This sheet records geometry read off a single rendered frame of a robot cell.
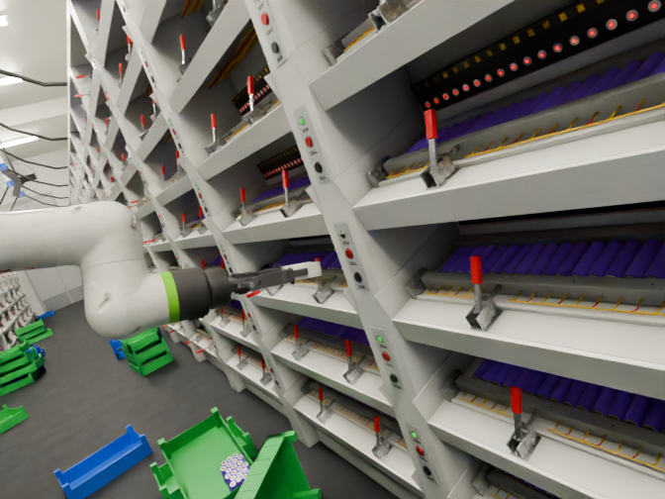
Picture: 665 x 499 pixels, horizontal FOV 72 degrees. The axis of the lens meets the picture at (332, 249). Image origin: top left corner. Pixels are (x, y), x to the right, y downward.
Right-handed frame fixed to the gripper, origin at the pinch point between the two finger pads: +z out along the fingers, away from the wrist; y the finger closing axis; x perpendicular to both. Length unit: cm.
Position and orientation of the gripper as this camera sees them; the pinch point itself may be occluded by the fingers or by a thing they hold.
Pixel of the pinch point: (302, 270)
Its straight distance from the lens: 95.3
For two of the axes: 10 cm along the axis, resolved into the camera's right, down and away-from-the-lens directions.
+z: 8.5, -1.5, 5.0
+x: -1.4, -9.9, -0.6
